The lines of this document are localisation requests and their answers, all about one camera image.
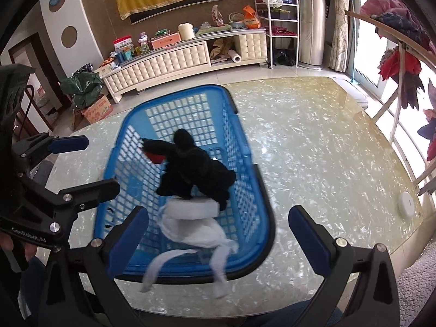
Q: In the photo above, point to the cream tufted tv cabinet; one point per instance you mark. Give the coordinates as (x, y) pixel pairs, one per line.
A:
(185, 59)

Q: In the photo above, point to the white paper roll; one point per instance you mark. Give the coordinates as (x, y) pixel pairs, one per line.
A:
(234, 56)

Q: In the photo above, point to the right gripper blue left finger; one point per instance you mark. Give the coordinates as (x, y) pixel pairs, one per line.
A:
(122, 240)

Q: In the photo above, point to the blue plastic laundry basket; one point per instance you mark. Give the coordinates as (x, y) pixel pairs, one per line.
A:
(210, 115)

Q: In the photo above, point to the orange detergent bag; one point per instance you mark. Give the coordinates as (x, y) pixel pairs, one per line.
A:
(251, 20)

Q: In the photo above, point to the white metal shelf rack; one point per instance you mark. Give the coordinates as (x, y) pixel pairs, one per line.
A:
(281, 20)

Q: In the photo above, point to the cream pillar candle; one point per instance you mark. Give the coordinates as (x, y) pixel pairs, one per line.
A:
(186, 31)

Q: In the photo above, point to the cardboard box on floor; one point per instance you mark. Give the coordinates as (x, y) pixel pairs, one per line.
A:
(99, 110)

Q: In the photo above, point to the beige curtain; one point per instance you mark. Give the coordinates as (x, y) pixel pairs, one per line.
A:
(339, 52)

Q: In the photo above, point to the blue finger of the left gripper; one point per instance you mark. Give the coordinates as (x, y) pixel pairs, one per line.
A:
(62, 145)
(91, 194)

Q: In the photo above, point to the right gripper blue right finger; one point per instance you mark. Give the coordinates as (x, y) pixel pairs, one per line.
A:
(316, 243)

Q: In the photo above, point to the wooden clothes drying rack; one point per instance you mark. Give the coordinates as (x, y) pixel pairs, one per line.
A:
(425, 183)

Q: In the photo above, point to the white round disc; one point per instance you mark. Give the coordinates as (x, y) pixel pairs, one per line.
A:
(406, 206)

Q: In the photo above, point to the grey office chair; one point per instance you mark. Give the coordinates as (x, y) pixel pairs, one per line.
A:
(41, 173)

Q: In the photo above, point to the white knotted cloth bundle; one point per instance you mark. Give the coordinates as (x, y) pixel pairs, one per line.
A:
(197, 234)

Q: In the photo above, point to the white foam sponge block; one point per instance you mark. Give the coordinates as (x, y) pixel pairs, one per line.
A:
(198, 207)

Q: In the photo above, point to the black plush toy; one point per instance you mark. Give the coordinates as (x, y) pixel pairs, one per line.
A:
(188, 166)

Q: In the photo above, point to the pink box on cabinet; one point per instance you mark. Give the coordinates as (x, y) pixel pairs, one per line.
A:
(164, 41)

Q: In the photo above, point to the green plastic bag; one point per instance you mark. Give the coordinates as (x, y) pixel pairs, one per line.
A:
(84, 88)

